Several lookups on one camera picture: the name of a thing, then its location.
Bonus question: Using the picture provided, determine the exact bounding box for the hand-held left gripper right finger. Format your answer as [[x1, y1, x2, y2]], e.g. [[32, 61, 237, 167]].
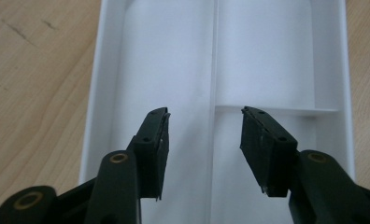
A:
[[239, 105, 300, 199]]

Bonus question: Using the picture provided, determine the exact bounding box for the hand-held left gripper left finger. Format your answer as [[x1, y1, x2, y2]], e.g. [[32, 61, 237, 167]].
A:
[[126, 106, 172, 202]]

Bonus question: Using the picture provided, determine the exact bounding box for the white divided tray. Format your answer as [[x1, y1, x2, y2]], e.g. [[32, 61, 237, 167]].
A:
[[78, 0, 357, 224]]

